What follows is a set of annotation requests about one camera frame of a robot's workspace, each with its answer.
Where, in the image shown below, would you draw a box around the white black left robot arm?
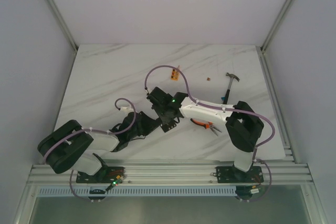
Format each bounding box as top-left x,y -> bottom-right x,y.
37,111 -> 162,183

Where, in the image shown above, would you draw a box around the right aluminium frame post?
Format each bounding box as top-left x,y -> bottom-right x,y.
260,0 -> 295,53

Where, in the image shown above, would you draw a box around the orange handled needle-nose pliers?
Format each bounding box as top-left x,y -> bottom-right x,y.
190,119 -> 221,136

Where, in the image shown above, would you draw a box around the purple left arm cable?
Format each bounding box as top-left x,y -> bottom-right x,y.
43,98 -> 137,204

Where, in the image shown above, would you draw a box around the white slotted cable duct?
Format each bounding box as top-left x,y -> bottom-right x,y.
37,186 -> 237,197

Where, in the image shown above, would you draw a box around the aluminium mounting rail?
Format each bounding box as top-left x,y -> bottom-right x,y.
27,160 -> 313,186

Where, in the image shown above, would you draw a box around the black fuse box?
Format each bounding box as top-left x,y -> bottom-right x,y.
160,120 -> 177,133

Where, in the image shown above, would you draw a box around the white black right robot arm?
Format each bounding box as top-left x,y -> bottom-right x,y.
146,87 -> 264,183

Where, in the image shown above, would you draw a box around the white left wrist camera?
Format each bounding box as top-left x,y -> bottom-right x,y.
120,106 -> 134,113

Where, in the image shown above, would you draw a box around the aluminium corner frame post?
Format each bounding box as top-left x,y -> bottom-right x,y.
45,0 -> 79,52

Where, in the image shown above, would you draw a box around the orange fuse holder block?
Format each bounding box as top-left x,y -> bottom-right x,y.
171,66 -> 180,81

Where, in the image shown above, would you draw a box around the black handled claw hammer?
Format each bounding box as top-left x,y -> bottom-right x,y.
222,72 -> 240,104

